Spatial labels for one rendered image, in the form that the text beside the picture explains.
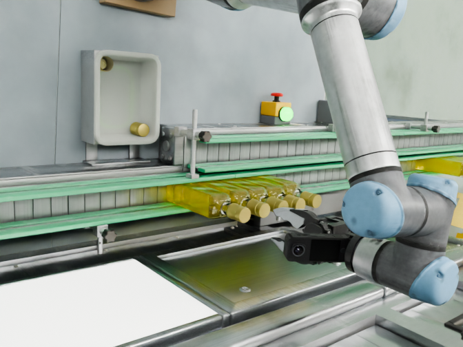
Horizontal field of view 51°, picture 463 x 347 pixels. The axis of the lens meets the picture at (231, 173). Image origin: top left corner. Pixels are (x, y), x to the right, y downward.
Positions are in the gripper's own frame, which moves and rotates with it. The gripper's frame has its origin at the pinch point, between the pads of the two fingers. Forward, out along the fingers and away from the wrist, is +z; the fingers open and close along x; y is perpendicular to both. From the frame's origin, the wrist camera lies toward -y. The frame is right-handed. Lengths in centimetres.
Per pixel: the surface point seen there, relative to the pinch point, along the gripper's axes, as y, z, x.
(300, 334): -7.0, -15.0, -14.7
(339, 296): 8.0, -11.5, -12.6
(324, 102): 67, 47, 22
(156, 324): -28.5, -2.7, -11.9
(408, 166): 111, 37, -2
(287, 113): 42, 40, 19
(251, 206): 4.1, 11.8, 0.9
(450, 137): 141, 37, 9
